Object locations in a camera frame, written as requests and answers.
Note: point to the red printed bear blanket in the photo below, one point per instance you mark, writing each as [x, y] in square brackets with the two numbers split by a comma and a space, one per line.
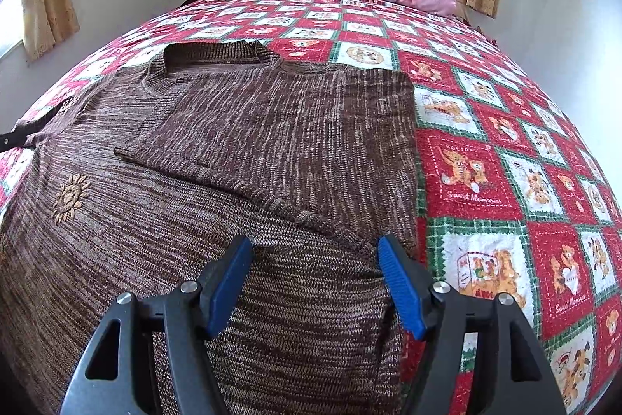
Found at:
[486, 201]

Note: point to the window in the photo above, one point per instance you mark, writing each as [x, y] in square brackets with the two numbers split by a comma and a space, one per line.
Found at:
[8, 26]

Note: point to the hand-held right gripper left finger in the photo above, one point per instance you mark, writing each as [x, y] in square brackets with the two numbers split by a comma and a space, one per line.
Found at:
[228, 283]

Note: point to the brown knit sweater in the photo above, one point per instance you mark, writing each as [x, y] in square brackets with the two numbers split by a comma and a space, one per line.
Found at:
[243, 152]

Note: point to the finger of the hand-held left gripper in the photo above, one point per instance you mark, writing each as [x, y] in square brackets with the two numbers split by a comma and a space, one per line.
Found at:
[17, 137]

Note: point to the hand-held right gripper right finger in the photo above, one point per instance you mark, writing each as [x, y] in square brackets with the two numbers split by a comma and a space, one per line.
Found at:
[401, 283]

